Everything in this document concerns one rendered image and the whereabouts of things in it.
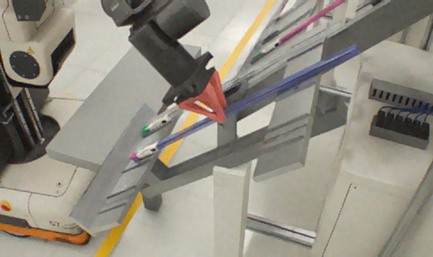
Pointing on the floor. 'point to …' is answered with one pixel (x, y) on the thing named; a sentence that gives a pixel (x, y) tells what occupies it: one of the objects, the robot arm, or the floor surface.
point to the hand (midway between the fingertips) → (221, 114)
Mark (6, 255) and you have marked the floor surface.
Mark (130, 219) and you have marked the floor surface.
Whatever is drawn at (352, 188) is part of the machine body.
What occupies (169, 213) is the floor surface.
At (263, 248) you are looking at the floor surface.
